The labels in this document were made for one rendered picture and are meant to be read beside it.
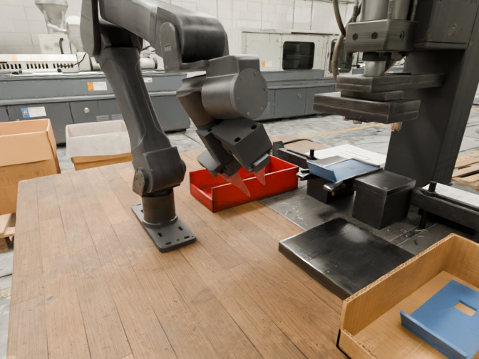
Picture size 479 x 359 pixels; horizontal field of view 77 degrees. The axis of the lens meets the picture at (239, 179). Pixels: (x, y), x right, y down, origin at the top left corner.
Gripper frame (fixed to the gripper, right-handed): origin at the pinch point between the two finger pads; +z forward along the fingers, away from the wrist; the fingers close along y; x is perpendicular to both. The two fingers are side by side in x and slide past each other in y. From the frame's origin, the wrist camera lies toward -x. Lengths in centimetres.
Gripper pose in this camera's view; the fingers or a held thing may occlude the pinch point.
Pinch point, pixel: (253, 185)
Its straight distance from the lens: 51.1
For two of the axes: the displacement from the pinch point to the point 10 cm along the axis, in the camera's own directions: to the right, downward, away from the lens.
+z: 4.3, 7.1, 5.6
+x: -4.6, -3.6, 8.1
